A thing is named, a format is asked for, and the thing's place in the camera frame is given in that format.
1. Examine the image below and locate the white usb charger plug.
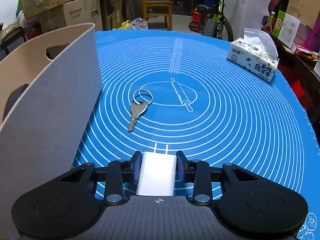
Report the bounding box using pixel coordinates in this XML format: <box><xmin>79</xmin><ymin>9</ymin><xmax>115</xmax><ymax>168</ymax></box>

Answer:
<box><xmin>136</xmin><ymin>143</ymin><xmax>177</xmax><ymax>196</ymax></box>

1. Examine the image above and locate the silver key with ring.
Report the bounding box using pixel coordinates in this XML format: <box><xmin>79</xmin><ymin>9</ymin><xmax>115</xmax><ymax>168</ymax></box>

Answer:
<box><xmin>127</xmin><ymin>89</ymin><xmax>153</xmax><ymax>132</ymax></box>

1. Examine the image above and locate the blue silicone baking mat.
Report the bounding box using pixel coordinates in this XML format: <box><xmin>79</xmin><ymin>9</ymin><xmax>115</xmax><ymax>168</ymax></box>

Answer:
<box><xmin>73</xmin><ymin>30</ymin><xmax>319</xmax><ymax>239</ymax></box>

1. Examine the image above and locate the beige plastic storage bin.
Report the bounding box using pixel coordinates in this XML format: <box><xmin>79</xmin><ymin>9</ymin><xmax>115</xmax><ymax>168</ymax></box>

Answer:
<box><xmin>1</xmin><ymin>23</ymin><xmax>102</xmax><ymax>239</ymax></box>

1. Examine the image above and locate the white tissue pack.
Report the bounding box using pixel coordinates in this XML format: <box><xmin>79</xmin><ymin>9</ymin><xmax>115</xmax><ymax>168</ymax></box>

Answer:
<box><xmin>227</xmin><ymin>28</ymin><xmax>279</xmax><ymax>82</ymax></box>

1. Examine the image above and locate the dark wooden side table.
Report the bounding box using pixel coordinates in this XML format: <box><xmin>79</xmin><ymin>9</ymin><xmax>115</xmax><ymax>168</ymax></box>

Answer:
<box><xmin>261</xmin><ymin>15</ymin><xmax>320</xmax><ymax>111</ymax></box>

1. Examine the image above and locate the yellow oil jug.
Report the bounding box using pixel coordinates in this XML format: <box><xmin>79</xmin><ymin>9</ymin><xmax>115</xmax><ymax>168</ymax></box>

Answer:
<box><xmin>118</xmin><ymin>20</ymin><xmax>131</xmax><ymax>30</ymax></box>

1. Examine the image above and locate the grey plastic bag on floor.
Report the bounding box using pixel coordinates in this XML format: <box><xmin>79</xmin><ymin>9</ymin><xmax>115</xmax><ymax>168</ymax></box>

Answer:
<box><xmin>130</xmin><ymin>17</ymin><xmax>149</xmax><ymax>30</ymax></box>

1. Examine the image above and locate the red bucket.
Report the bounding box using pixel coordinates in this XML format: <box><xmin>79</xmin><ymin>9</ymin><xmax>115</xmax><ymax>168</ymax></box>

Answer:
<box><xmin>189</xmin><ymin>9</ymin><xmax>210</xmax><ymax>32</ymax></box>

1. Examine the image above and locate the large stacked cardboard box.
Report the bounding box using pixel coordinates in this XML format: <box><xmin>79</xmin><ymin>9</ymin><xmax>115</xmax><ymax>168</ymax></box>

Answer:
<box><xmin>37</xmin><ymin>0</ymin><xmax>103</xmax><ymax>33</ymax></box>

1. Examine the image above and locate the wooden chair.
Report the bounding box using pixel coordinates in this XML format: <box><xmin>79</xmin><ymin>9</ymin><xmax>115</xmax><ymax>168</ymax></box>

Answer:
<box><xmin>140</xmin><ymin>0</ymin><xmax>174</xmax><ymax>31</ymax></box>

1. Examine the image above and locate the green white carton box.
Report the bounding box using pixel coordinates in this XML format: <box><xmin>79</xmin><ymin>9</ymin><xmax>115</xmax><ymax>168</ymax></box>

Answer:
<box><xmin>272</xmin><ymin>10</ymin><xmax>300</xmax><ymax>48</ymax></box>

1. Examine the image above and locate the black metal shelf rack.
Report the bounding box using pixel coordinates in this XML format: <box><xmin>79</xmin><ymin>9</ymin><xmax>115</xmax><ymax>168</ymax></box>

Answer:
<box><xmin>1</xmin><ymin>25</ymin><xmax>27</xmax><ymax>55</ymax></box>

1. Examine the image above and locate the white chest freezer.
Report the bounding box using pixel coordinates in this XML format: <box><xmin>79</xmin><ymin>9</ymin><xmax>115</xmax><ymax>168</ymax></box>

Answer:
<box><xmin>224</xmin><ymin>0</ymin><xmax>271</xmax><ymax>40</ymax></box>

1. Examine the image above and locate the green black bicycle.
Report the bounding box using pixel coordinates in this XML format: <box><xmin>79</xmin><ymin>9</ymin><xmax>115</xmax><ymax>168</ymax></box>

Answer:
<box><xmin>189</xmin><ymin>0</ymin><xmax>234</xmax><ymax>42</ymax></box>

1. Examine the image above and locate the tall brown cardboard box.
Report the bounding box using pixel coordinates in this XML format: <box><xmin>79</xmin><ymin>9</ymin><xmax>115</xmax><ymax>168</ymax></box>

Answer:
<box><xmin>286</xmin><ymin>0</ymin><xmax>320</xmax><ymax>29</ymax></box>

